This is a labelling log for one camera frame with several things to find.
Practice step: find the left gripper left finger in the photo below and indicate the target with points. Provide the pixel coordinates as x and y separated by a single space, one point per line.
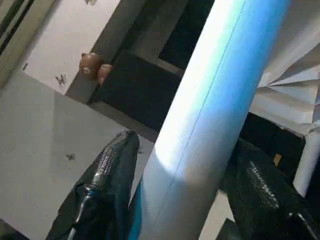
100 195

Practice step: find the white plastic table leg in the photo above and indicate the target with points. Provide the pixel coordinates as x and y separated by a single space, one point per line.
200 112
307 162

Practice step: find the white plastic table top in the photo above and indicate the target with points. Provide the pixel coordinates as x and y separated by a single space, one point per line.
287 100

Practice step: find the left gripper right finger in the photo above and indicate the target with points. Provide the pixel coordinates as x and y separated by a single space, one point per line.
262 195

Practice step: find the black box with yellow label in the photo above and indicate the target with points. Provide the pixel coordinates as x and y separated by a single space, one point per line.
262 135

